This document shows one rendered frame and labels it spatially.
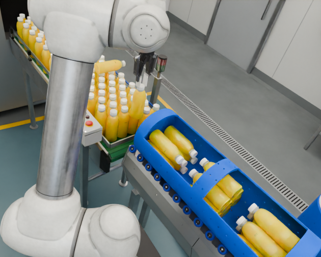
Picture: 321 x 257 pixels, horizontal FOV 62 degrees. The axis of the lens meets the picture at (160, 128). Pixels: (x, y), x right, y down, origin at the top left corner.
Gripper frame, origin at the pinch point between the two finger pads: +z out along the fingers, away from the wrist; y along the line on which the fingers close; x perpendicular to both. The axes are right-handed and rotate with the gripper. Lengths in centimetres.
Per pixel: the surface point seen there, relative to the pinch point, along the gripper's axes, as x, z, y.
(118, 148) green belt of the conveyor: -2.7, 41.8, -11.0
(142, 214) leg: -19, 107, 7
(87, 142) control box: -1.4, 29.1, -30.4
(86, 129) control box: 0.7, 21.8, -30.0
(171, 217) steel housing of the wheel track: -52, 46, -12
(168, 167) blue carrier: -41.2, 18.8, -12.0
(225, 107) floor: 61, 131, 220
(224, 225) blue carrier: -75, 18, -12
